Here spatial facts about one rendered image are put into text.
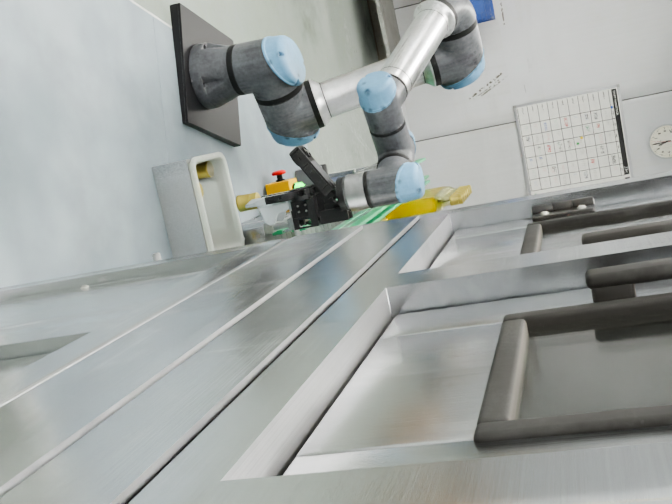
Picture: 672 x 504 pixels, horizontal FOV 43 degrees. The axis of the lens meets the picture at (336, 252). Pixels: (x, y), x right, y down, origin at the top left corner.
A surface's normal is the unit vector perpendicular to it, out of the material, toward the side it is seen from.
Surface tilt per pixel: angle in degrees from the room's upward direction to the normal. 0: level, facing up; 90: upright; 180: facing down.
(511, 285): 90
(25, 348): 90
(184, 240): 90
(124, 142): 0
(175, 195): 90
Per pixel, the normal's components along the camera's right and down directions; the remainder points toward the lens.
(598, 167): -0.26, 0.19
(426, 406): -0.21, -0.97
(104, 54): 0.94, -0.16
